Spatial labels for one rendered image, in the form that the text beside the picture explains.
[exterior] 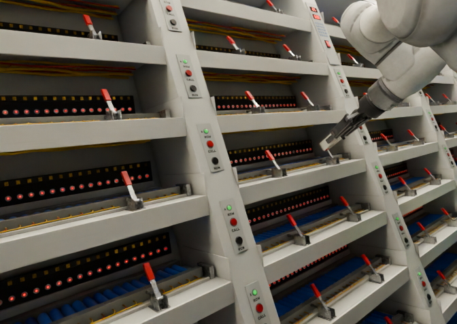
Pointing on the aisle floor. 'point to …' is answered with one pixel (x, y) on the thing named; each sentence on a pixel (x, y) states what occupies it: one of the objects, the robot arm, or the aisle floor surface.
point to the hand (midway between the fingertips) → (330, 141)
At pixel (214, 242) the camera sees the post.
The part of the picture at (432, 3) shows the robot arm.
